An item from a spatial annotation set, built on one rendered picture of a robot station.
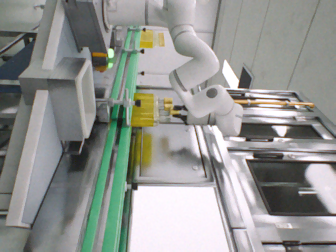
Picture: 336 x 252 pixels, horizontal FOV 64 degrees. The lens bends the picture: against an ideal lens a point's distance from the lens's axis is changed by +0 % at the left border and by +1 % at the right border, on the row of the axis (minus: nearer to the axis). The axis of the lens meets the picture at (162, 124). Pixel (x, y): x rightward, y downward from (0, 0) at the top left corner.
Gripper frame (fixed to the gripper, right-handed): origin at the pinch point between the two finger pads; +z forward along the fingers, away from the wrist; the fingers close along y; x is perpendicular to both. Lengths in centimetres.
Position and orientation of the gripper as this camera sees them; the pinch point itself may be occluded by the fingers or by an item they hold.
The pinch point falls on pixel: (177, 111)
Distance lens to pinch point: 126.2
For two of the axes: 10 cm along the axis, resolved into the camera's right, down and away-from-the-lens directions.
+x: -2.3, 5.5, -8.0
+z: -9.7, -1.7, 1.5
